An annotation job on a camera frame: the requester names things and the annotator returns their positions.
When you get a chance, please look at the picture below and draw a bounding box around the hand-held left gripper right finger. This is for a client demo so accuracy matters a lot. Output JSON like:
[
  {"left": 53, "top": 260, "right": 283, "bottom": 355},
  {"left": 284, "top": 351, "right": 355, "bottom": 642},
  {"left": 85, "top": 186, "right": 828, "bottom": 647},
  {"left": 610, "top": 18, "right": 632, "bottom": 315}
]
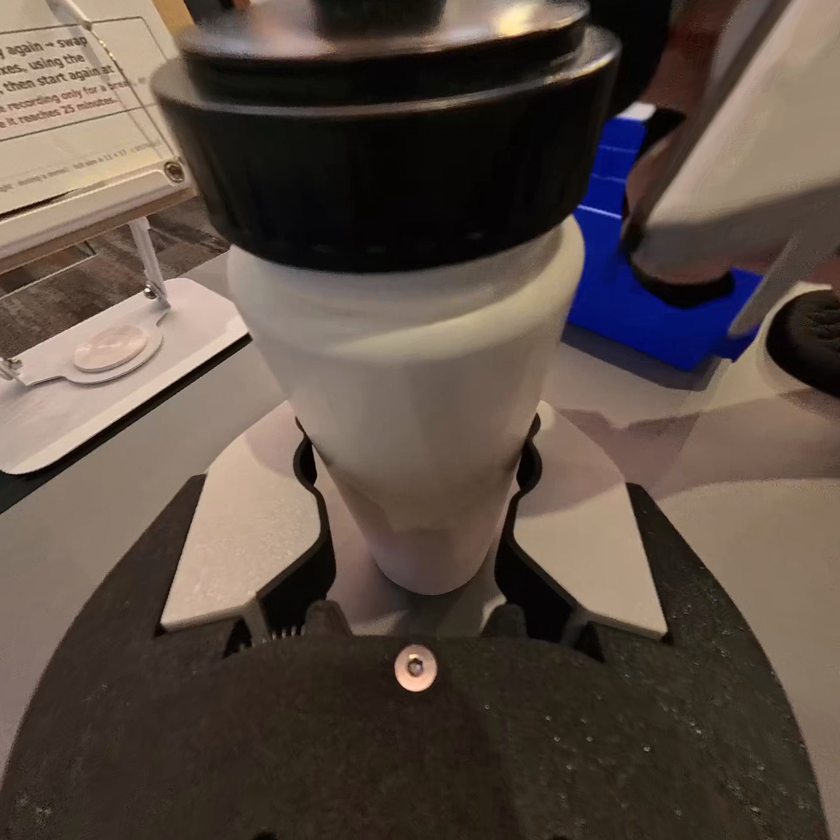
[{"left": 493, "top": 403, "right": 670, "bottom": 644}]

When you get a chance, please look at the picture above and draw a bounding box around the black bottle lid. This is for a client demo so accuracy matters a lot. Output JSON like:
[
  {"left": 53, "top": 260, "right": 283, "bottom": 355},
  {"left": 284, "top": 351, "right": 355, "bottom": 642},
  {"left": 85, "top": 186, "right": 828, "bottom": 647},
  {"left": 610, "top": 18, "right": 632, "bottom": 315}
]
[{"left": 151, "top": 0, "right": 623, "bottom": 273}]

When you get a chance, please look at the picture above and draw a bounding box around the instruction sheet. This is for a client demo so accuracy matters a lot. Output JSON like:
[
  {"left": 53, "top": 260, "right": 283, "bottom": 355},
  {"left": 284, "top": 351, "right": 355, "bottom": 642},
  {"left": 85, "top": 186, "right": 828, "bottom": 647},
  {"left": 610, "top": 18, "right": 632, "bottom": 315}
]
[{"left": 0, "top": 0, "right": 175, "bottom": 217}]

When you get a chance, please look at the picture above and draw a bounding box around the white sign stand base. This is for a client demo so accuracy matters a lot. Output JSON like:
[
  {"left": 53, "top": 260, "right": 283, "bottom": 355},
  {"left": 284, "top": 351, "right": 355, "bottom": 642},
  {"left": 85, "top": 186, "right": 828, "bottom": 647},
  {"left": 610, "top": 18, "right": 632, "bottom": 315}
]
[{"left": 0, "top": 161, "right": 252, "bottom": 475}]

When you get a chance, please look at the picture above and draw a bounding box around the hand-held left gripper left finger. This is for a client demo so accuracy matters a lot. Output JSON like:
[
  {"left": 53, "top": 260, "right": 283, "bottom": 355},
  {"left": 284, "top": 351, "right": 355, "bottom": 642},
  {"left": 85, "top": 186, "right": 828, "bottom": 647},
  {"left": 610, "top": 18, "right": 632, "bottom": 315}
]
[{"left": 159, "top": 407, "right": 337, "bottom": 634}]

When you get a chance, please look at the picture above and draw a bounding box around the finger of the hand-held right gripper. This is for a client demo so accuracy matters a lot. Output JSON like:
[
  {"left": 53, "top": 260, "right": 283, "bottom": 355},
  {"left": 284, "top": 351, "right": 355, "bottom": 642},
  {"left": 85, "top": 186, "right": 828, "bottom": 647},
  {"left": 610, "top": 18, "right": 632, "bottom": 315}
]
[{"left": 620, "top": 0, "right": 840, "bottom": 273}]

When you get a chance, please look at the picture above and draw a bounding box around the white bottle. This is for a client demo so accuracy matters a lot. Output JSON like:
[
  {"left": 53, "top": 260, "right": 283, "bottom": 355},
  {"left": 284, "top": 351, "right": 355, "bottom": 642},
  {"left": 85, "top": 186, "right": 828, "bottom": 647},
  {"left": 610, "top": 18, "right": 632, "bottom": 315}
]
[{"left": 226, "top": 217, "right": 586, "bottom": 596}]

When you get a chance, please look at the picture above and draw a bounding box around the black wrist rest pad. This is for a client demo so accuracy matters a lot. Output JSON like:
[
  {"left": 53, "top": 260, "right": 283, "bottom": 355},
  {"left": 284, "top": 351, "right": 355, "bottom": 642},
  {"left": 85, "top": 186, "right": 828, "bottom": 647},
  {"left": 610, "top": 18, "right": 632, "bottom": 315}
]
[{"left": 766, "top": 289, "right": 840, "bottom": 398}]

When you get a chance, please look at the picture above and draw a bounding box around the person's right hand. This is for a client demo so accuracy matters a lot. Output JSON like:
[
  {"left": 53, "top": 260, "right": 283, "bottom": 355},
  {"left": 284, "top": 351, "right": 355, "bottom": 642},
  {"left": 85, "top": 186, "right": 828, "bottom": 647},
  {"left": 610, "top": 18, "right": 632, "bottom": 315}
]
[{"left": 633, "top": 256, "right": 736, "bottom": 286}]

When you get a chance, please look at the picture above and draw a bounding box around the blue plastic bin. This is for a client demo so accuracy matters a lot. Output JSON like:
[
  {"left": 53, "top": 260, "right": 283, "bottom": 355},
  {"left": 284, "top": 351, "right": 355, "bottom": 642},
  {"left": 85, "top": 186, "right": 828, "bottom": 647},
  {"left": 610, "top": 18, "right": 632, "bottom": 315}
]
[{"left": 566, "top": 115, "right": 765, "bottom": 373}]

